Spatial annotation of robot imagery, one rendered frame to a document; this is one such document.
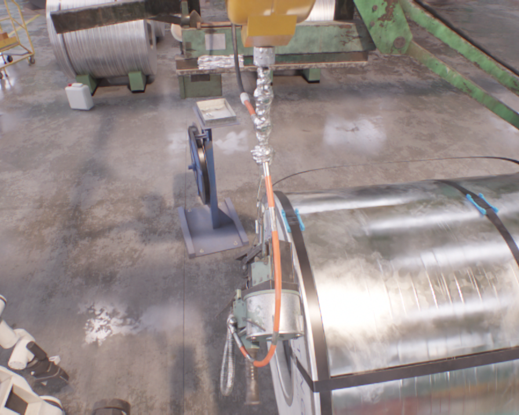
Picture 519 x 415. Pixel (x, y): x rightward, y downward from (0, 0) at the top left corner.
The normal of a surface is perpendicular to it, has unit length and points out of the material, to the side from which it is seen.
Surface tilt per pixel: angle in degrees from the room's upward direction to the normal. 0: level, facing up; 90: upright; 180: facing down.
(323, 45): 90
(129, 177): 0
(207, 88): 92
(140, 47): 94
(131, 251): 0
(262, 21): 113
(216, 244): 0
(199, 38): 90
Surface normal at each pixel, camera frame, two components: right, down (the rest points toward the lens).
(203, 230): 0.00, -0.78
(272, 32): 0.13, 0.88
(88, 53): 0.14, 0.76
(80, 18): 0.38, 0.58
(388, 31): -0.03, 0.62
